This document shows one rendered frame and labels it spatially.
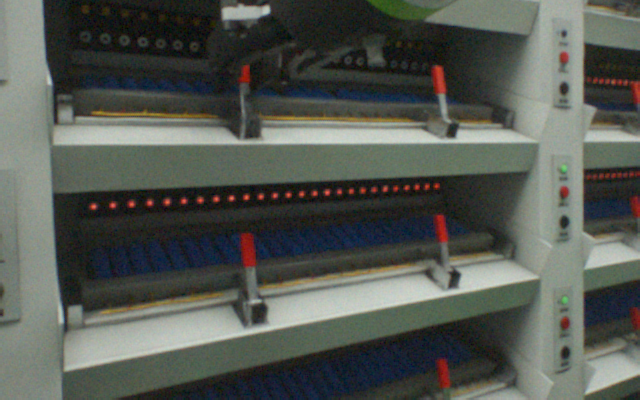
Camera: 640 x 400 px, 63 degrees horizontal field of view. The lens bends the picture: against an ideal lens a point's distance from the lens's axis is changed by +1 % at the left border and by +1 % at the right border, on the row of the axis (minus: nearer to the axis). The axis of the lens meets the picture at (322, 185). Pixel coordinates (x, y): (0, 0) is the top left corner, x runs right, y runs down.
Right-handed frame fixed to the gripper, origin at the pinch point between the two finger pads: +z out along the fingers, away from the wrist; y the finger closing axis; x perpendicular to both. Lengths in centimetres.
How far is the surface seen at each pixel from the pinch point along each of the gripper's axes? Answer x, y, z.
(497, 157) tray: -9.5, 35.3, -0.3
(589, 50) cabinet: 15, 84, 16
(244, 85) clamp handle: -1.4, 0.0, -0.1
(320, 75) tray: 4.7, 17.1, 13.5
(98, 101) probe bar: -2.5, -13.4, 4.4
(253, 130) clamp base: -6.0, 0.8, 0.4
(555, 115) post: -3.9, 45.9, -1.9
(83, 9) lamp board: 9.4, -13.5, 11.1
